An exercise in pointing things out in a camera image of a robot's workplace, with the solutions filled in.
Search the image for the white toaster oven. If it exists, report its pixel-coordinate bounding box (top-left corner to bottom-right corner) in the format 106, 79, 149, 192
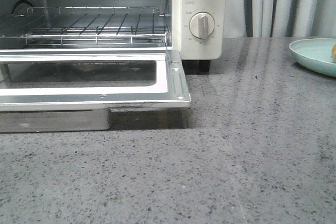
0, 0, 228, 133

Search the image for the metal oven wire rack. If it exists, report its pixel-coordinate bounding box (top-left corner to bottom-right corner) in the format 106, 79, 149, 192
1, 6, 172, 49

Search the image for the golden croissant bread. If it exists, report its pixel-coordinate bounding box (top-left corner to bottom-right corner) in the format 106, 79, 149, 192
331, 45, 336, 63

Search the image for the black oven foot right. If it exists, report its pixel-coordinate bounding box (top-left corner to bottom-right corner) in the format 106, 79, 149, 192
198, 60, 211, 72

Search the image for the oven glass door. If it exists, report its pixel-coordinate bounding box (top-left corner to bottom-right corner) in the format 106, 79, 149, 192
1, 48, 191, 112

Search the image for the lower timer knob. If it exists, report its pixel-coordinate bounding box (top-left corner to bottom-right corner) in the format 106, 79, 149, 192
189, 12, 215, 40

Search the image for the teal plate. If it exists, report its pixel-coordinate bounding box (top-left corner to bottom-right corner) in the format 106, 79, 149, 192
289, 38, 335, 77

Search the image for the grey curtain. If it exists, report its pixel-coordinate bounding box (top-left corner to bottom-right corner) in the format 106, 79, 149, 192
224, 0, 335, 38

